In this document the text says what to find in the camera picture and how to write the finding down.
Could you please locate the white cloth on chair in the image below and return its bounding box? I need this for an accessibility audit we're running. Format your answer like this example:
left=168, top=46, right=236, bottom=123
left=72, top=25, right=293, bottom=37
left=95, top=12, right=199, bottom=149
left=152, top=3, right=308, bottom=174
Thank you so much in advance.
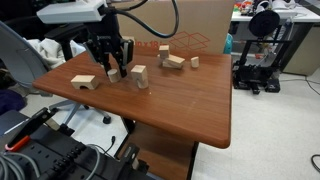
left=27, top=37, right=88, bottom=70

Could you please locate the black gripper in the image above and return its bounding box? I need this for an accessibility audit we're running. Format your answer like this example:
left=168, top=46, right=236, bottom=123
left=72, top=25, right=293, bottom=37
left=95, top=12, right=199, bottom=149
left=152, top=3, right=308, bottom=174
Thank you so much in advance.
left=83, top=13, right=135, bottom=79

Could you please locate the thin black floor cable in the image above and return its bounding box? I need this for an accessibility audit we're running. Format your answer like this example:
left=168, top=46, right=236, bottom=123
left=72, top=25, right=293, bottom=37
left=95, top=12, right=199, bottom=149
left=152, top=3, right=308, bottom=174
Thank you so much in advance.
left=87, top=135, right=117, bottom=158

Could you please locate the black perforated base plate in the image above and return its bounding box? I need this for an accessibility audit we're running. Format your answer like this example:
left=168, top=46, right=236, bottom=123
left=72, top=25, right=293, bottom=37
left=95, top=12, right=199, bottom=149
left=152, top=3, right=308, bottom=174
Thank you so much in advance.
left=0, top=123, right=118, bottom=180

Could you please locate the black tool with orange handle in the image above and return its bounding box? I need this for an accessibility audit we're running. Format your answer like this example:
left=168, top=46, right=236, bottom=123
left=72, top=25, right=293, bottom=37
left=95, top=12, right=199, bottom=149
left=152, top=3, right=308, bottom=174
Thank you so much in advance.
left=4, top=106, right=58, bottom=153

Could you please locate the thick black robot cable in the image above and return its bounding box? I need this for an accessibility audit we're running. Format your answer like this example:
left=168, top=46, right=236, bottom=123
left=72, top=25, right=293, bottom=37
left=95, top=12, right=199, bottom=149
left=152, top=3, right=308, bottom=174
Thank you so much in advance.
left=108, top=0, right=180, bottom=39

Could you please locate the wooden cylinder block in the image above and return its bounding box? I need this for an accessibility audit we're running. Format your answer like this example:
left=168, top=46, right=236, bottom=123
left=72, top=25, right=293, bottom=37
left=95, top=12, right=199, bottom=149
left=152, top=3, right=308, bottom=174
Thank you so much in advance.
left=107, top=68, right=121, bottom=84

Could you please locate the thick black floor cable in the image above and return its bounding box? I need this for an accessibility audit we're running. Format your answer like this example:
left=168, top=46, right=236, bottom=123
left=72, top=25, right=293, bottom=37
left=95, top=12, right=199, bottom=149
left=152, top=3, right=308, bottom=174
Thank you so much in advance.
left=310, top=153, right=320, bottom=175

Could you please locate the black 3D printer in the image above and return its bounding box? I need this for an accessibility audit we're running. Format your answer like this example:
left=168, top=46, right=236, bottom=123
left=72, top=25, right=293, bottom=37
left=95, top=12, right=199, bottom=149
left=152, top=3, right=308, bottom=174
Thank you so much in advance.
left=231, top=31, right=295, bottom=95

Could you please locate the black clamp bracket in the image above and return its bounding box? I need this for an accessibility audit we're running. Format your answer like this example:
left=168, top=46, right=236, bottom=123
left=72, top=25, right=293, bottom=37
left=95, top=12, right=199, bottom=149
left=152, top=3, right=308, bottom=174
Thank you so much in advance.
left=116, top=143, right=152, bottom=180

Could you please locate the wooden cube block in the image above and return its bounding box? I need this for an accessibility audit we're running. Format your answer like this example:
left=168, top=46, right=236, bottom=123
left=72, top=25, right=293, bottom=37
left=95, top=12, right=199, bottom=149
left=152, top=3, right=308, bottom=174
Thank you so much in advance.
left=158, top=44, right=171, bottom=60

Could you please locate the grey cable bundle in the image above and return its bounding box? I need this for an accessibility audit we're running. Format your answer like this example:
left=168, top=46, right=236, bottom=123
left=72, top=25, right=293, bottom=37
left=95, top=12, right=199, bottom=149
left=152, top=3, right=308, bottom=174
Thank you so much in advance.
left=0, top=151, right=42, bottom=180

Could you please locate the white background desk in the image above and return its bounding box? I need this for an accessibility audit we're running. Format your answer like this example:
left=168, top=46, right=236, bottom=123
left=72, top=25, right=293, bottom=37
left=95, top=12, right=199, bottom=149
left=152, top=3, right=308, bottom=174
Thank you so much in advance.
left=230, top=0, right=320, bottom=77

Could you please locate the large cardboard box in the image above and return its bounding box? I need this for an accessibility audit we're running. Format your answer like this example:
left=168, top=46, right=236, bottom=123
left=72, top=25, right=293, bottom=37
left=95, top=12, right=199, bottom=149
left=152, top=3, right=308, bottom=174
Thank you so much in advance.
left=109, top=0, right=236, bottom=55

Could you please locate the flat wooden plank block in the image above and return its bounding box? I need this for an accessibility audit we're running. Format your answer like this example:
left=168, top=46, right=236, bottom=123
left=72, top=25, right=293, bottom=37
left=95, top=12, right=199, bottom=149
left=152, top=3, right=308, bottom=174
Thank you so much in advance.
left=162, top=54, right=186, bottom=70

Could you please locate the low wooden arch block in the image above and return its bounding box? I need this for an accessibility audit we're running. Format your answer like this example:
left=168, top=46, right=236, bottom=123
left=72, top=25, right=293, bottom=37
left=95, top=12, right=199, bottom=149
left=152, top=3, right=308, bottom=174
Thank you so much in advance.
left=70, top=74, right=100, bottom=91

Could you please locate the small wooden half cylinder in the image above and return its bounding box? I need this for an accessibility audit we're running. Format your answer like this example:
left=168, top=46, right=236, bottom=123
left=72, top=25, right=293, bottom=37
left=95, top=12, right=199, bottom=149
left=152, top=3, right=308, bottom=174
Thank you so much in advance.
left=190, top=56, right=200, bottom=69

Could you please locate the grey single cable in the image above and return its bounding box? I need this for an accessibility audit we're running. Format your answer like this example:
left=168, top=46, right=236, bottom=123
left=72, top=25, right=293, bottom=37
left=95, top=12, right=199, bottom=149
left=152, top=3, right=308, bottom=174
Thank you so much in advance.
left=84, top=144, right=101, bottom=180

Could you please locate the black filament spool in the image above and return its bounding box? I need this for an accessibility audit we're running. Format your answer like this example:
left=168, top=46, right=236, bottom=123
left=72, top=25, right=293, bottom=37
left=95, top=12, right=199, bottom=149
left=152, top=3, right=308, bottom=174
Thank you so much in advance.
left=248, top=9, right=281, bottom=39

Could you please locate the teal plastic object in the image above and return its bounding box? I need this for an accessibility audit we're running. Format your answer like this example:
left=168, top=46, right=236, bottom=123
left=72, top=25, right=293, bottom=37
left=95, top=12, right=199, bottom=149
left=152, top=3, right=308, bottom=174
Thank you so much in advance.
left=222, top=33, right=234, bottom=55

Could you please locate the grey office chair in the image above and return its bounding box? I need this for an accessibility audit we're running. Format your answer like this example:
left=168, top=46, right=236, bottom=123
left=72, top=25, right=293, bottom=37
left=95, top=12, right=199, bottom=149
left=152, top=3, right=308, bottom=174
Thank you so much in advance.
left=0, top=19, right=113, bottom=125

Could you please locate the dark purple bag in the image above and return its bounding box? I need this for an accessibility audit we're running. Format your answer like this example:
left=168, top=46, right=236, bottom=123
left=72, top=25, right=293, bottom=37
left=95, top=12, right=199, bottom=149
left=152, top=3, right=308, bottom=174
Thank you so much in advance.
left=0, top=88, right=27, bottom=117

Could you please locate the brown table leg panel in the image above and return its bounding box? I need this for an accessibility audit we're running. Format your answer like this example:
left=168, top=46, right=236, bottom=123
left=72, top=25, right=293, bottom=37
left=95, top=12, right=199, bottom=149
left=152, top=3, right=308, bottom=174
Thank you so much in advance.
left=114, top=116, right=200, bottom=180

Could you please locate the tall wooden arch block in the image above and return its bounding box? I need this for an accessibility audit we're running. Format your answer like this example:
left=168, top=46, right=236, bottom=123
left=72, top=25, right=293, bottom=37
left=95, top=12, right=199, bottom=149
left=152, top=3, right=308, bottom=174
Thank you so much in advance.
left=130, top=64, right=150, bottom=90

